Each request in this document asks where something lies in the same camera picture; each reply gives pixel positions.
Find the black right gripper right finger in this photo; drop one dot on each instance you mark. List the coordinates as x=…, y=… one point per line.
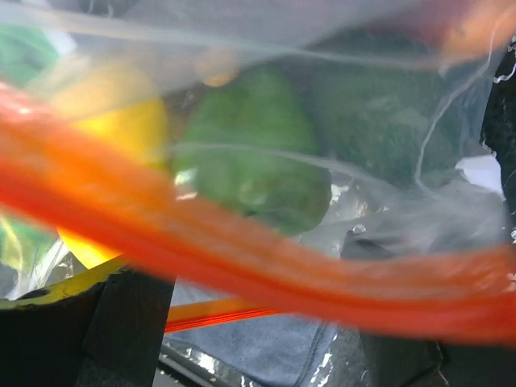
x=406, y=362

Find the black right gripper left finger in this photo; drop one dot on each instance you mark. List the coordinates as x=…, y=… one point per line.
x=103, y=327

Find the clear zip top bag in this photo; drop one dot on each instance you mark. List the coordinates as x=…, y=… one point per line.
x=415, y=242

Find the yellow fake lemon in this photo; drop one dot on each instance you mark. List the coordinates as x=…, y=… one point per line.
x=134, y=129

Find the green fake pepper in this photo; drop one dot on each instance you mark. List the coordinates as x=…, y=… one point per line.
x=229, y=153

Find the folded dark blue towel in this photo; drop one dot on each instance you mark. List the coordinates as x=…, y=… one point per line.
x=280, y=350

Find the green cloth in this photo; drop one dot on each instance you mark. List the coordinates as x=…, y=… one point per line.
x=25, y=53

